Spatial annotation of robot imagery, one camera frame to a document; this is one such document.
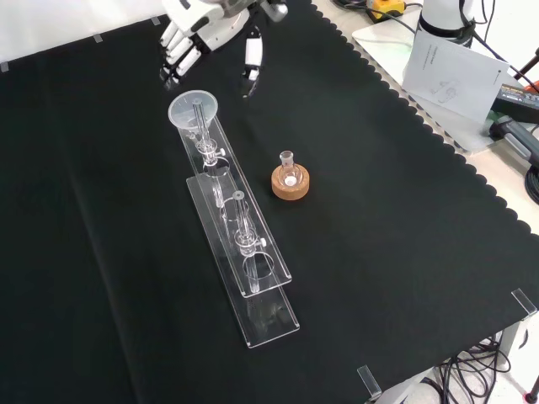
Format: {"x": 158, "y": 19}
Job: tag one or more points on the black power adapter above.
{"x": 518, "y": 99}

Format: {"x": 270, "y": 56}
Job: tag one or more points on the pale board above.
{"x": 379, "y": 40}

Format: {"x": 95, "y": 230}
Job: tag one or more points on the yellow stop button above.
{"x": 385, "y": 6}

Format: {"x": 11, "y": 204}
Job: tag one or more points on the clear acrylic funnel stand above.
{"x": 261, "y": 269}

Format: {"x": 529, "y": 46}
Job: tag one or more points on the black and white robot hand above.
{"x": 210, "y": 25}

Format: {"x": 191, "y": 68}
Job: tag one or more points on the clear plastic funnel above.
{"x": 185, "y": 111}

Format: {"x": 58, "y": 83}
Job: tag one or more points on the black bench cloth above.
{"x": 105, "y": 231}

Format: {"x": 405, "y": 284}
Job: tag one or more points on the small glass round-bottom flask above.
{"x": 289, "y": 172}

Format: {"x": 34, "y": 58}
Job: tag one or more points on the grey tape piece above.
{"x": 4, "y": 67}
{"x": 156, "y": 21}
{"x": 97, "y": 39}

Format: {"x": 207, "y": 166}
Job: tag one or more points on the white paper booklet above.
{"x": 450, "y": 71}

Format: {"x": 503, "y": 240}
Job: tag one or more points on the clear acrylic cloth clamp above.
{"x": 369, "y": 381}
{"x": 524, "y": 303}

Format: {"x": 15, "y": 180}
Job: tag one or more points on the black and red tripod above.
{"x": 528, "y": 69}

